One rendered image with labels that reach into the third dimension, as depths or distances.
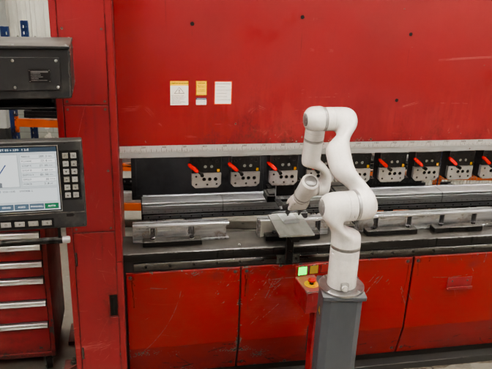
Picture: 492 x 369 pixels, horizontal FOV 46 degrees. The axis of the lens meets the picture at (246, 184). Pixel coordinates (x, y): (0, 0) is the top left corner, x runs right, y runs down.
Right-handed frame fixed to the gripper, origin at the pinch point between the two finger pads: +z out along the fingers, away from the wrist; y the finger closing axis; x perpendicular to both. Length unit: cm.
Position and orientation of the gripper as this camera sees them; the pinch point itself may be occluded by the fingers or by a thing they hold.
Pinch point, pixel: (293, 211)
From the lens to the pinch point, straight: 300.9
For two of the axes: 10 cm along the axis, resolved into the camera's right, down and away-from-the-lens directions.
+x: 1.7, 8.7, -4.6
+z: -1.9, 4.9, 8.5
